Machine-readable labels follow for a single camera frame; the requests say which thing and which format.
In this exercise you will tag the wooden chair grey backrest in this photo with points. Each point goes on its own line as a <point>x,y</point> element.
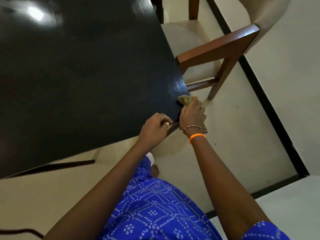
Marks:
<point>220,47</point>

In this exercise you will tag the person's right forearm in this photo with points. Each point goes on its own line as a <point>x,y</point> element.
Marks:
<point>225,187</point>

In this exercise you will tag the person's right hand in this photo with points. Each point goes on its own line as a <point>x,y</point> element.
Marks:
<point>192,117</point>

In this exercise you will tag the checkered brown cloth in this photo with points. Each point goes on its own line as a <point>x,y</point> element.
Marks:
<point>185,99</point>

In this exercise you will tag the orange wristband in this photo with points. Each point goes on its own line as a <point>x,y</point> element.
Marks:
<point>197,136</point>

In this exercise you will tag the person's left forearm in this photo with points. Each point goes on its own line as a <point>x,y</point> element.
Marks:
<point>100,197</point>

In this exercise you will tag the black table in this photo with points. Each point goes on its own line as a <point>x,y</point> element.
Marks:
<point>75,84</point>

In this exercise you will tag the blue patterned dress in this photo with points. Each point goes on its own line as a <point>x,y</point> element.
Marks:
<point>155,209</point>

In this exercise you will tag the person's left hand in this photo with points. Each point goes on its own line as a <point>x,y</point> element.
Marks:
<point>152,132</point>

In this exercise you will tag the white trousers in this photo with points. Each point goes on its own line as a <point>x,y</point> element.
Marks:
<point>150,156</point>

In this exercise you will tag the person's right foot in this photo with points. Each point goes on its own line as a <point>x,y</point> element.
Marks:
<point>155,170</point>

